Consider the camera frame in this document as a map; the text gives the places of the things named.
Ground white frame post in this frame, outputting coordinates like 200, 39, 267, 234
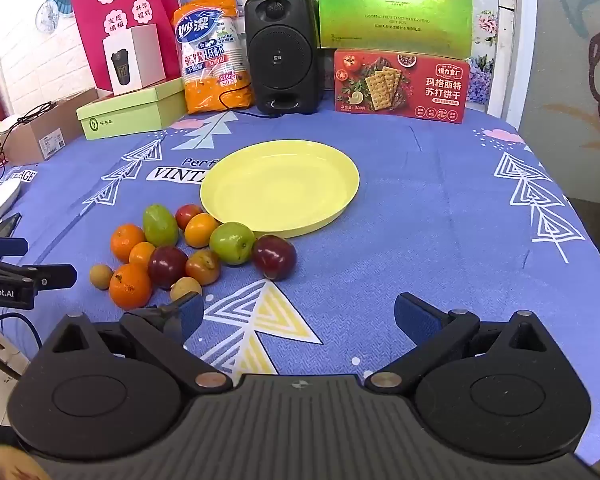
486, 0, 540, 118

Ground black speaker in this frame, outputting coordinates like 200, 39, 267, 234
244, 0, 325, 117

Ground small orange mandarin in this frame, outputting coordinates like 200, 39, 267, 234
129, 241, 157, 271

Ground red and yellow fruit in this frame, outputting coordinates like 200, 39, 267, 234
185, 249, 222, 286

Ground pale green box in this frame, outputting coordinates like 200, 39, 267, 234
76, 77, 187, 141

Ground black phone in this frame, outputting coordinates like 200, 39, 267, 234
0, 212, 22, 239

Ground yellow plate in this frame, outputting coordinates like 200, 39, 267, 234
199, 139, 361, 240

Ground red cracker box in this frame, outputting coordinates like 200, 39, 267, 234
333, 49, 471, 125

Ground small tan fruit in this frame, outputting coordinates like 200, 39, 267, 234
89, 264, 115, 291
170, 276, 203, 304

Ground oval green fruit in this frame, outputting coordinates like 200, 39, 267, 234
143, 204, 180, 248

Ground blue printed tablecloth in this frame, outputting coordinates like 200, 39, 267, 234
0, 107, 600, 476

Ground brown cardboard box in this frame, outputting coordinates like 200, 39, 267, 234
2, 87, 113, 165

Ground black speaker cable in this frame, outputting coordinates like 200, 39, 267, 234
219, 87, 281, 121

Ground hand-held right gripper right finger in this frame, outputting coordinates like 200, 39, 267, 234
364, 292, 556, 390

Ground black cables on cardboard box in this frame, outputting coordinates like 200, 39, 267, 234
0, 101, 58, 136

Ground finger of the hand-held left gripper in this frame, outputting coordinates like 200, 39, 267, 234
0, 256, 78, 292
0, 236, 30, 257

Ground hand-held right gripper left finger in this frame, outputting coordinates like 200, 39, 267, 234
45, 291, 233, 395

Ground pink paper bag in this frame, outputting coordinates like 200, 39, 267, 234
66, 0, 186, 93

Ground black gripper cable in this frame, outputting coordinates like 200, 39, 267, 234
0, 312, 43, 381

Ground small red fruit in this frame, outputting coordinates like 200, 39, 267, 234
175, 204, 204, 231

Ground orange paper cup pack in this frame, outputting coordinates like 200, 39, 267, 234
172, 0, 255, 115

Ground large orange mandarin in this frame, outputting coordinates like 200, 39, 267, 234
108, 262, 153, 311

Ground round green fruit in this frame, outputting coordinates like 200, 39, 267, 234
209, 221, 257, 266

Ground large green gift box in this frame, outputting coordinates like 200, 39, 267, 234
316, 0, 473, 59

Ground white cup box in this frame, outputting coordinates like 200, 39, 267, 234
102, 24, 167, 97

